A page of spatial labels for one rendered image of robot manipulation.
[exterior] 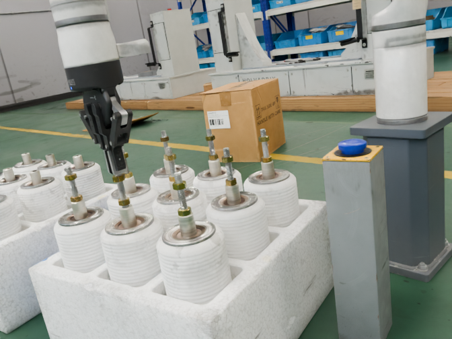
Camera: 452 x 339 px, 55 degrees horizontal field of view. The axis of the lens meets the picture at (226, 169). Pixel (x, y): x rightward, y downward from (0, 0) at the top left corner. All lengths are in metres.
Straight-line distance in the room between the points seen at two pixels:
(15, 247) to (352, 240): 0.66
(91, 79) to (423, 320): 0.65
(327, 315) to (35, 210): 0.66
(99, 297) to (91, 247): 0.10
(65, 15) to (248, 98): 1.20
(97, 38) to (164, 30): 3.25
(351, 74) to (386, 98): 1.78
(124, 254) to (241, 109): 1.19
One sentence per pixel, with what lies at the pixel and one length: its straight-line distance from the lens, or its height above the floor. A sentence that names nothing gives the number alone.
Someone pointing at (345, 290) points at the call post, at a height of 0.10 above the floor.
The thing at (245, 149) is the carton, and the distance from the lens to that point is 1.80.
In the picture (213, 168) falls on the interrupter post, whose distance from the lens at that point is 0.84.
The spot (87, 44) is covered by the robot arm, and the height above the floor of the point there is 0.52.
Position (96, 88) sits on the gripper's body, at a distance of 0.62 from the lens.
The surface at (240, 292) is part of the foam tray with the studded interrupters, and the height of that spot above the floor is 0.18.
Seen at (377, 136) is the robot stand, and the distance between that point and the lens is 0.87.
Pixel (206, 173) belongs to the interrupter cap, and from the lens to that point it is 0.87.
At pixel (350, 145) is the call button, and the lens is 0.64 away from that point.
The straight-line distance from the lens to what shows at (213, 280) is 0.60.
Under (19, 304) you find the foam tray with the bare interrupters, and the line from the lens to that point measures 1.03.
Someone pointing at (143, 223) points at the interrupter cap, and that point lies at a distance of 0.68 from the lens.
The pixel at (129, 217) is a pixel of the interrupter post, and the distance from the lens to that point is 0.68.
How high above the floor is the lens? 0.50
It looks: 16 degrees down
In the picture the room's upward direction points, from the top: 9 degrees counter-clockwise
